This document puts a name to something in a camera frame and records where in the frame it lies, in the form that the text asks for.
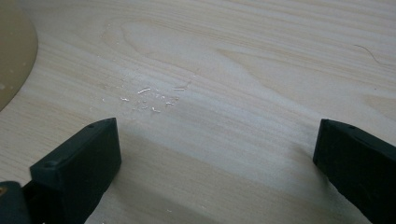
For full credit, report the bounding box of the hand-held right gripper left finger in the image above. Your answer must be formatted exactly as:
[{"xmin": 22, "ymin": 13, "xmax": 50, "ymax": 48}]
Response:
[{"xmin": 21, "ymin": 117, "xmax": 122, "ymax": 224}]

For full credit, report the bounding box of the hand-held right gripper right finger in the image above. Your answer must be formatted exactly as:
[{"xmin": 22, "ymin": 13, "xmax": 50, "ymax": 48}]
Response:
[{"xmin": 312, "ymin": 119, "xmax": 396, "ymax": 224}]

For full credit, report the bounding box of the beige strainer bowl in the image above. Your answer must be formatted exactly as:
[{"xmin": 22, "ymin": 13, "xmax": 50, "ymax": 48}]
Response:
[{"xmin": 0, "ymin": 0, "xmax": 39, "ymax": 112}]

